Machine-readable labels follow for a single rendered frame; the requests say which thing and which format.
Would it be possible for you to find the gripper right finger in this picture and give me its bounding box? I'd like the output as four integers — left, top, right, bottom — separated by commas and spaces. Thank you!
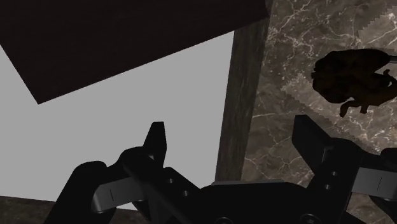
291, 114, 397, 224

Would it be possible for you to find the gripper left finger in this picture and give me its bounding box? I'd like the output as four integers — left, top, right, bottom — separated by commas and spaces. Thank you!
43, 121, 203, 224

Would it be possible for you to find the dark brown figure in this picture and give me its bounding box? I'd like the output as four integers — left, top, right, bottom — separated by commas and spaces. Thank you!
310, 48, 397, 118

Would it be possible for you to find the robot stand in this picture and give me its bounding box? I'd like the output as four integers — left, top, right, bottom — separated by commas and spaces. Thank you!
0, 0, 270, 105

